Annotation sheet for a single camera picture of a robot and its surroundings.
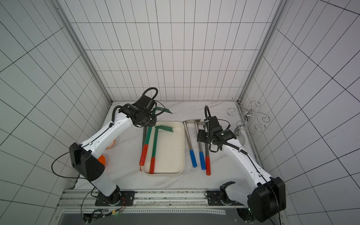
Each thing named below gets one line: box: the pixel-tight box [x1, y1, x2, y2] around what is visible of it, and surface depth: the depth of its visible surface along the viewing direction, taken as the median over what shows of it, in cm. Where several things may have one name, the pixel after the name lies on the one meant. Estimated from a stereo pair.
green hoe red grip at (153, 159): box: [149, 125, 174, 174], surface depth 88 cm
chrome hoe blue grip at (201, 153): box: [194, 121, 207, 171], surface depth 88 cm
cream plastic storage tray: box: [140, 121, 186, 176], surface depth 90 cm
